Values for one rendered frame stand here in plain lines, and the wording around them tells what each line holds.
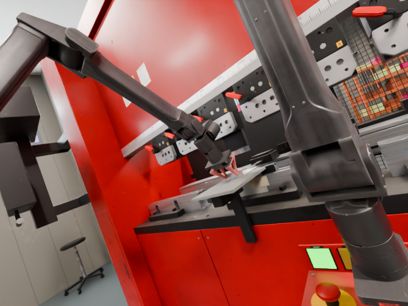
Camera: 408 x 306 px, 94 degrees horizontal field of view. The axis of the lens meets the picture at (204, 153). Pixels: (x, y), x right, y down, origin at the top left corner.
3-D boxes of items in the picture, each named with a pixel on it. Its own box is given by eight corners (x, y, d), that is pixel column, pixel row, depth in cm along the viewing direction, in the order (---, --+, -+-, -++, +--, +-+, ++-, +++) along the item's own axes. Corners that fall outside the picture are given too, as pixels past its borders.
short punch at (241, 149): (229, 157, 84) (221, 137, 85) (232, 156, 86) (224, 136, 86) (249, 150, 78) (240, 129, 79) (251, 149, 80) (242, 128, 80)
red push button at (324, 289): (320, 314, 34) (312, 294, 34) (322, 296, 37) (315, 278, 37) (346, 319, 32) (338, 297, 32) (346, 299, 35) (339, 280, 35)
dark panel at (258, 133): (199, 188, 171) (181, 142, 173) (200, 187, 172) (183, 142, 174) (350, 146, 99) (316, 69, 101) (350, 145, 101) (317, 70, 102)
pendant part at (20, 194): (8, 217, 126) (-10, 167, 128) (32, 209, 135) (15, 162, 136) (6, 211, 96) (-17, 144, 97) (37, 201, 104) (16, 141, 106)
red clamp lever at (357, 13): (354, 5, 46) (408, 3, 41) (354, 11, 49) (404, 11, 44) (351, 14, 46) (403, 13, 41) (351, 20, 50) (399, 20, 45)
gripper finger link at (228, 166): (230, 171, 79) (216, 155, 75) (244, 167, 74) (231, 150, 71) (225, 184, 74) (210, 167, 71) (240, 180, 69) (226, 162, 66)
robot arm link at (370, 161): (286, 169, 25) (367, 151, 19) (303, 136, 34) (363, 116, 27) (323, 240, 27) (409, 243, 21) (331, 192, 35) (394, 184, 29)
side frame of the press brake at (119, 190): (147, 361, 128) (34, 51, 138) (217, 273, 193) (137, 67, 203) (170, 377, 112) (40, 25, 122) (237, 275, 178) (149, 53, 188)
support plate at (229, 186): (191, 202, 66) (190, 199, 66) (229, 178, 86) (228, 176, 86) (234, 193, 54) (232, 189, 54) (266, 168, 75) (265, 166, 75)
